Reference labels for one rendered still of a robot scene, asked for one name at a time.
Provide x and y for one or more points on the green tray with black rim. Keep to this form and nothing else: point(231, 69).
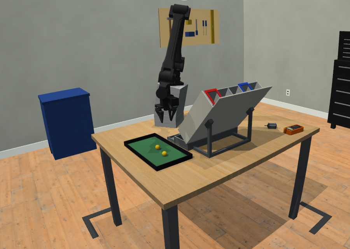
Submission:
point(144, 148)

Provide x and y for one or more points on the orange pocket multimeter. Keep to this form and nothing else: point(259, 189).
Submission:
point(294, 129)

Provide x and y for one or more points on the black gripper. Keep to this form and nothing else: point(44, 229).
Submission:
point(160, 113)

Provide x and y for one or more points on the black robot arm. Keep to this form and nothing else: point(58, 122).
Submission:
point(173, 62)

